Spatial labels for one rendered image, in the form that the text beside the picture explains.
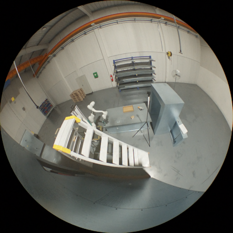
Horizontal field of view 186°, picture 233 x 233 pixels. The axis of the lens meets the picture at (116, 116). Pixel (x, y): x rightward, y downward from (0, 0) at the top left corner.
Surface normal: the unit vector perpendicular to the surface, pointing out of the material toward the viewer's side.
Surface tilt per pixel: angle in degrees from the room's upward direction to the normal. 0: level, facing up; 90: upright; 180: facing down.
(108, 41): 90
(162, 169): 0
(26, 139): 90
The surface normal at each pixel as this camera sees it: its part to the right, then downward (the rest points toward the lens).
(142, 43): -0.08, 0.75
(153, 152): -0.24, -0.65
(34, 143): 0.97, -0.11
